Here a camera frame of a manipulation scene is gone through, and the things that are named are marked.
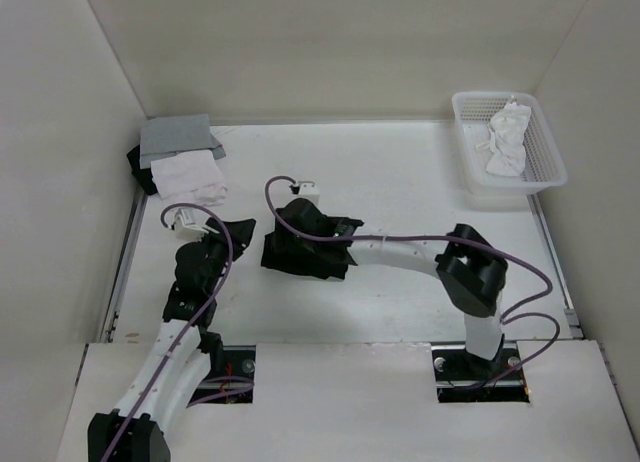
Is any black tank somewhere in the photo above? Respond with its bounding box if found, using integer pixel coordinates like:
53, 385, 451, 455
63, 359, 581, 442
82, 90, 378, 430
261, 231, 356, 280
126, 145, 158, 196

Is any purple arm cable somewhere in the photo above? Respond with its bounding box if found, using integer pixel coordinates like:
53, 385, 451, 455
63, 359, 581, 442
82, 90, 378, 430
263, 176, 562, 391
99, 204, 254, 462

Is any black folded tank top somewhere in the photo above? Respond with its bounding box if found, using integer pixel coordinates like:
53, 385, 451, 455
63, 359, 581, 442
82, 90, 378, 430
126, 145, 158, 196

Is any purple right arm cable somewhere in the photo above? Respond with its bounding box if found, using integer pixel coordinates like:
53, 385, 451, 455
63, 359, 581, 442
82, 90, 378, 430
263, 176, 562, 391

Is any grey folded tank top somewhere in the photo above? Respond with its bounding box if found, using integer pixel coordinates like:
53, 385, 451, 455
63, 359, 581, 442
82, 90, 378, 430
139, 114, 226, 169

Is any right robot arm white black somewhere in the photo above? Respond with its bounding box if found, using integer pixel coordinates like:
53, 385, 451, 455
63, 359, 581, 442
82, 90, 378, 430
261, 198, 508, 378

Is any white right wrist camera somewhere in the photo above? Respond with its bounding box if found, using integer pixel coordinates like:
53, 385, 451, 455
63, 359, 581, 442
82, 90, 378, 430
290, 181, 320, 205

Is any white folded tank top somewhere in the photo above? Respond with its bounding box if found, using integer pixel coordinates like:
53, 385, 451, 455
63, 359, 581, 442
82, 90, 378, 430
151, 150, 227, 207

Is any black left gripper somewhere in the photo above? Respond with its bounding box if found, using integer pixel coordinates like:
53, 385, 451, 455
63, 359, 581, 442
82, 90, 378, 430
194, 219, 255, 294

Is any left aluminium table rail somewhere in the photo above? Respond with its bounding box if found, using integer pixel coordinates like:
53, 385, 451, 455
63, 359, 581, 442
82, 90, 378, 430
96, 188, 147, 343

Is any white plastic laundry basket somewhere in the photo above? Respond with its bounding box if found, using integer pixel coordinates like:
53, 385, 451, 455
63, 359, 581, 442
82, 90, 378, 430
452, 91, 568, 196

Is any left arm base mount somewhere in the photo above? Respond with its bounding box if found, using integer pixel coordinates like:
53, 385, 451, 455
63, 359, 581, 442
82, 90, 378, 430
189, 346, 256, 405

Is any white crumpled tank top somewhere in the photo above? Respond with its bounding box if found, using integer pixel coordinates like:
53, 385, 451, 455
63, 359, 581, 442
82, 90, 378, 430
475, 96, 532, 178

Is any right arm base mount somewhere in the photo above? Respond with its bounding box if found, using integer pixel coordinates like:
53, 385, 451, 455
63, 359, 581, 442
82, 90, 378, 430
431, 342, 530, 403

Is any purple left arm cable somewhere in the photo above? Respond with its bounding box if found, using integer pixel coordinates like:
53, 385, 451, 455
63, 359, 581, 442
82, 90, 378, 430
99, 204, 254, 462

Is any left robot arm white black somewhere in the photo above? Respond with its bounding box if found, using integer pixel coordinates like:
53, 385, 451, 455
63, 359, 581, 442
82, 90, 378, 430
87, 219, 256, 461

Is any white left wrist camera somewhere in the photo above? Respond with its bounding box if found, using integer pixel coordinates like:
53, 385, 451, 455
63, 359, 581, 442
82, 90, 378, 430
171, 208, 209, 241

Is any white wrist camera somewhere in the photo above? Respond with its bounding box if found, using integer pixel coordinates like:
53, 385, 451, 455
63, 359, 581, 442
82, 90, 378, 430
171, 208, 209, 241
290, 181, 320, 205

